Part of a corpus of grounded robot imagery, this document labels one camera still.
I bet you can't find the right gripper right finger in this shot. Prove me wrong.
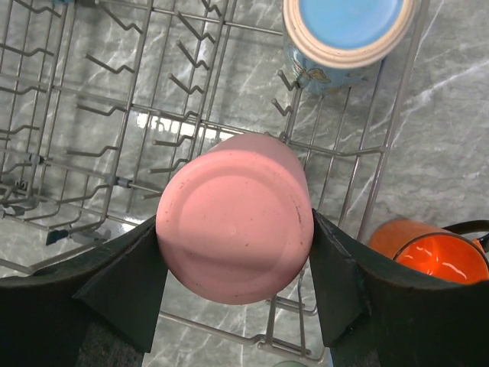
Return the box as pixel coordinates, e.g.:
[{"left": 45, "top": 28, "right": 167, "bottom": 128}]
[{"left": 309, "top": 213, "right": 488, "bottom": 366}]

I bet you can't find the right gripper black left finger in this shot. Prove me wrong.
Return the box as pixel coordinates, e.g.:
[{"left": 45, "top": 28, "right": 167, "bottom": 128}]
[{"left": 1, "top": 218, "right": 168, "bottom": 366}]

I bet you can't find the pink plastic cup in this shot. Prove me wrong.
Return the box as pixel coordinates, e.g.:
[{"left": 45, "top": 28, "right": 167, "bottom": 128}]
[{"left": 156, "top": 133, "right": 314, "bottom": 305}]

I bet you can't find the teal patterned mug yellow inside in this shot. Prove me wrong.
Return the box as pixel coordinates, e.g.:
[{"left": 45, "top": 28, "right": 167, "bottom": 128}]
[{"left": 282, "top": 0, "right": 417, "bottom": 95}]

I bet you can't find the orange mug black handle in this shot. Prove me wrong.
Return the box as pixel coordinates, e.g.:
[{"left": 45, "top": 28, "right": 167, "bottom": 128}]
[{"left": 368, "top": 219, "right": 488, "bottom": 284}]

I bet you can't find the grey wire dish rack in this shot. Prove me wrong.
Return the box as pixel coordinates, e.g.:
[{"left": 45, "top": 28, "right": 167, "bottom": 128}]
[{"left": 0, "top": 0, "right": 431, "bottom": 362}]

